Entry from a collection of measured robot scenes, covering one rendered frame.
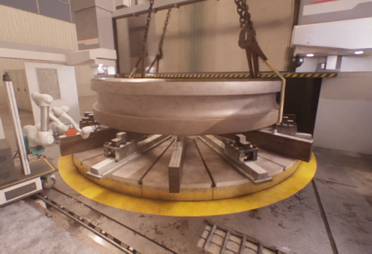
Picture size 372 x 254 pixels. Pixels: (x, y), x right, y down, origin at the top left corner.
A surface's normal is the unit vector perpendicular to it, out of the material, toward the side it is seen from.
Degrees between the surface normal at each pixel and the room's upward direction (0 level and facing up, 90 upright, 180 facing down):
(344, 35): 90
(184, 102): 90
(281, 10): 90
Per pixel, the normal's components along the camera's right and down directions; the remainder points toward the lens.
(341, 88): -0.47, 0.18
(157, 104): -0.21, 0.21
